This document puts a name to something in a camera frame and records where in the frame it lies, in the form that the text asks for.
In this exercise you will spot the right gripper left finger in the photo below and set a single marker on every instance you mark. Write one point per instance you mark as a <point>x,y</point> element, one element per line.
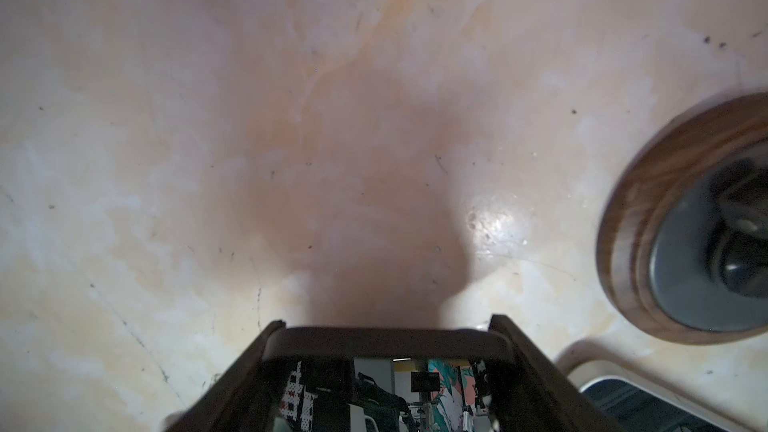
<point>242,399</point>

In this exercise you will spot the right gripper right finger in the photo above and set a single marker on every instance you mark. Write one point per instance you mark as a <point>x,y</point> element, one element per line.
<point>529,393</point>

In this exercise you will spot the black phone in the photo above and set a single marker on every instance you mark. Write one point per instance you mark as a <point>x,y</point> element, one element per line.
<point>354,379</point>
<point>639,404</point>

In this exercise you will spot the wooden base phone stand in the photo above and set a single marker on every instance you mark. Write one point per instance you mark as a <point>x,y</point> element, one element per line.
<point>682,245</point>

